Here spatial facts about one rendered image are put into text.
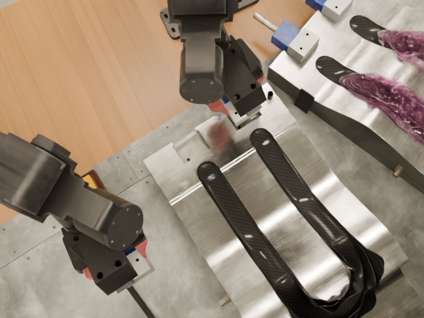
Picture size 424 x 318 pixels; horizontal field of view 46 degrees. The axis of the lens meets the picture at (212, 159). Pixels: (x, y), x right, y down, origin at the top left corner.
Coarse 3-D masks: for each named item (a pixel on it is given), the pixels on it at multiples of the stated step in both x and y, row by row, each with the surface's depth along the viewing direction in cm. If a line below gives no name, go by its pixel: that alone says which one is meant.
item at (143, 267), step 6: (126, 252) 76; (132, 252) 75; (138, 252) 75; (132, 258) 75; (138, 258) 75; (144, 258) 75; (132, 264) 74; (138, 264) 74; (144, 264) 74; (150, 264) 77; (138, 270) 74; (144, 270) 74; (150, 270) 76; (138, 276) 74; (144, 276) 79
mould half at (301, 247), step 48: (240, 144) 86; (288, 144) 86; (192, 192) 84; (240, 192) 84; (336, 192) 83; (288, 240) 81; (384, 240) 77; (240, 288) 78; (336, 288) 75; (384, 288) 82
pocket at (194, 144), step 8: (192, 136) 88; (200, 136) 90; (176, 144) 88; (184, 144) 89; (192, 144) 89; (200, 144) 89; (184, 152) 89; (192, 152) 89; (200, 152) 89; (184, 160) 88
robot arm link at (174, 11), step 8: (176, 0) 59; (184, 0) 59; (192, 0) 59; (200, 0) 59; (208, 0) 59; (216, 0) 59; (224, 0) 59; (176, 8) 60; (184, 8) 60; (192, 8) 60; (200, 8) 60; (208, 8) 60; (216, 8) 60; (224, 8) 60
